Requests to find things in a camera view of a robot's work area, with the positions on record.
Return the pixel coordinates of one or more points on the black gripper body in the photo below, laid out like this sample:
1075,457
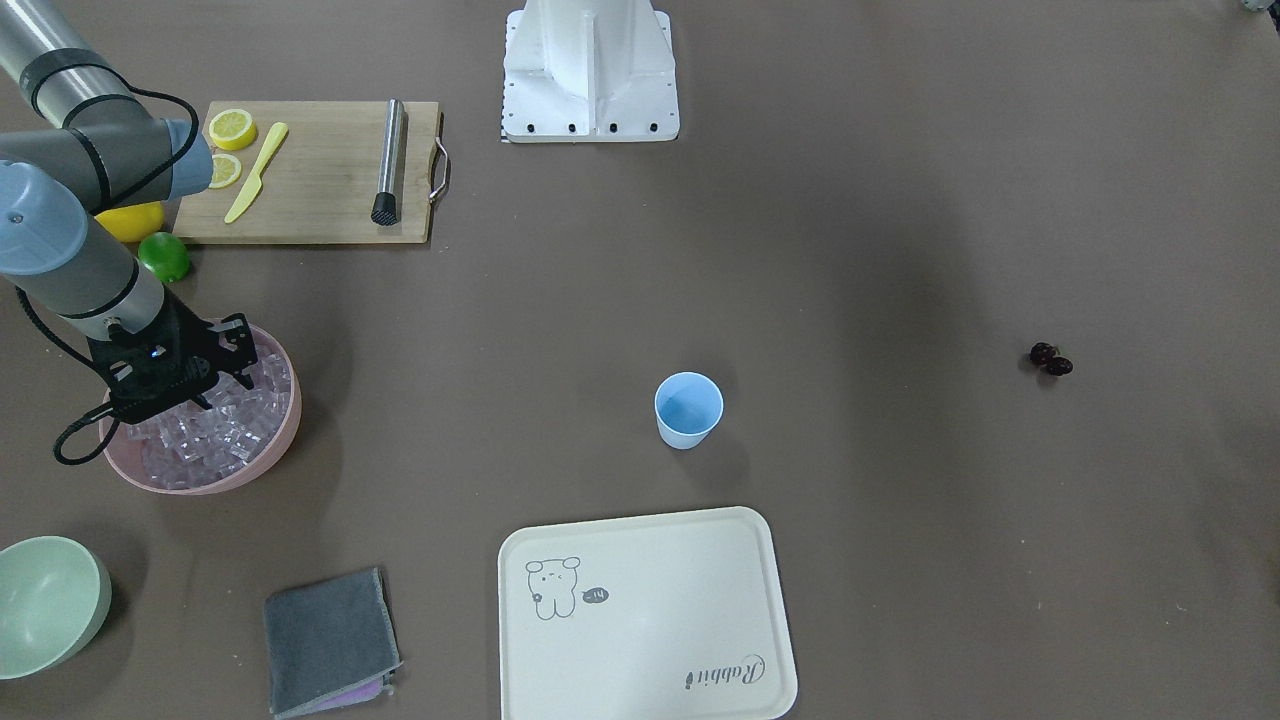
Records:
187,334

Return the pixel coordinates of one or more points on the clear ice cubes pile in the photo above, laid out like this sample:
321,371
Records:
215,440

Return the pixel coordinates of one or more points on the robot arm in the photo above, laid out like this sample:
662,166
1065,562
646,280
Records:
108,144

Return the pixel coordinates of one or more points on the light blue cup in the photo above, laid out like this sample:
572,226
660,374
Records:
687,407

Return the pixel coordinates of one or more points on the dark cherries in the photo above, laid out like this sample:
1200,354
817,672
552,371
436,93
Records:
1048,360

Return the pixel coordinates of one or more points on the pink bowl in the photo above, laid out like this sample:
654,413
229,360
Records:
270,450

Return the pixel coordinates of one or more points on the green lime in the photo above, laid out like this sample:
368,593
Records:
165,255

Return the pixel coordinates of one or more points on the yellow lemon upper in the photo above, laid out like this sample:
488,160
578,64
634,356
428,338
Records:
133,223

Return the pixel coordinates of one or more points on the yellow plastic knife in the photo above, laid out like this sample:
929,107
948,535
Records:
252,185

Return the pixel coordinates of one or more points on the lemon half slice lower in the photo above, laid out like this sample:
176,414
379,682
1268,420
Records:
226,170

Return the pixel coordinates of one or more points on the lemon half slice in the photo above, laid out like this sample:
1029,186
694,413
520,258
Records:
232,129
226,170

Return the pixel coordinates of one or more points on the bamboo cutting board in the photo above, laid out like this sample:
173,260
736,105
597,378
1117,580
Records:
320,185

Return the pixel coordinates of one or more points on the steel muddler black tip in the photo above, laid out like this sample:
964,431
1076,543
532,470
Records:
386,204

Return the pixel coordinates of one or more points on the lemon half slice upper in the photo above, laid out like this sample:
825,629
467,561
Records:
232,129

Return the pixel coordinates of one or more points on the light green bowl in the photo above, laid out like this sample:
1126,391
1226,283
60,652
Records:
55,595

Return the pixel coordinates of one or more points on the grey folded cloth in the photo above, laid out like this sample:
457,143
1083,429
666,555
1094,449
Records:
330,644

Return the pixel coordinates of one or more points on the cream rabbit tray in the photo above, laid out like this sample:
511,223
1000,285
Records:
679,615

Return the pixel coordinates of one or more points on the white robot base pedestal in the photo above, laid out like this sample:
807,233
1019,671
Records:
589,72

